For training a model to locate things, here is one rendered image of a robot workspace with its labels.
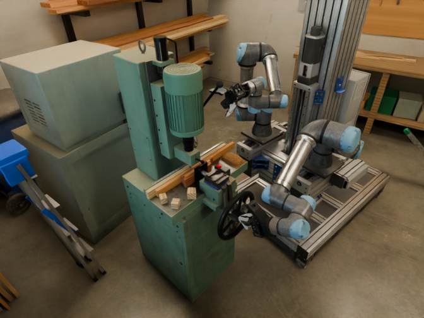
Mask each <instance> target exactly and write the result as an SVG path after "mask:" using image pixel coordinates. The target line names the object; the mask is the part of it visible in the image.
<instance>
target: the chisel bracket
mask: <svg viewBox="0 0 424 318"><path fill-rule="evenodd" d="M174 154H175V157H176V158H178V159H179V160H181V161H183V162H184V163H186V164H188V165H190V166H191V167H192V166H193V165H195V164H197V163H198V162H199V161H197V160H195V159H196V158H198V159H201V158H200V151H199V150H197V149H195V148H194V150H193V151H190V152H187V151H184V145H183V142H181V143H180V144H178V145H176V146H174Z"/></svg>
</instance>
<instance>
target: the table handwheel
mask: <svg viewBox="0 0 424 318"><path fill-rule="evenodd" d="M244 196H249V199H250V202H251V201H252V200H255V197H254V194H253V193H252V192H251V191H242V192H240V193H238V194H237V195H236V196H234V197H233V198H232V199H231V200H230V202H229V203H228V204H227V206H226V207H225V209H224V206H222V207H221V208H220V209H222V210H223V212H222V214H221V216H220V219H219V222H218V229H217V232H218V236H219V238H220V239H222V240H230V239H232V238H234V237H235V236H237V235H238V234H239V233H240V232H241V231H242V229H243V228H244V226H243V224H242V223H241V224H240V225H239V226H238V227H237V228H236V229H235V230H234V231H233V232H232V233H230V234H228V235H224V233H225V232H226V230H227V229H228V228H229V227H230V225H231V224H232V223H233V222H234V221H233V220H230V222H229V223H228V224H227V226H226V227H225V228H223V226H224V223H225V220H226V218H227V215H228V214H229V213H231V214H233V215H235V216H236V217H239V216H241V215H243V214H244V213H243V212H241V211H240V207H241V204H242V200H243V197H244ZM238 200H239V202H238V206H237V209H232V207H233V206H234V205H235V203H236V202H237V201H238Z"/></svg>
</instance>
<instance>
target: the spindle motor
mask: <svg viewBox="0 0 424 318"><path fill-rule="evenodd" d="M163 82H164V87H165V96H166V102H167V112H168V121H169V128H170V132H171V133H172V134H173V135H174V136H177V137H180V138H190V137H194V136H197V135H199V134H201V133H202V132H203V131H204V103H203V72H202V69H201V67H200V66H198V65H197V64H192V63H177V64H172V65H169V66H167V67H165V68H164V70H163Z"/></svg>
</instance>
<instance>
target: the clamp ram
mask: <svg viewBox="0 0 424 318"><path fill-rule="evenodd" d="M206 174H208V163H207V161H205V162H204V163H203V164H200V165H199V166H197V167H196V168H194V176H195V182H198V181H199V180H201V179H202V178H204V176H205V175H206Z"/></svg>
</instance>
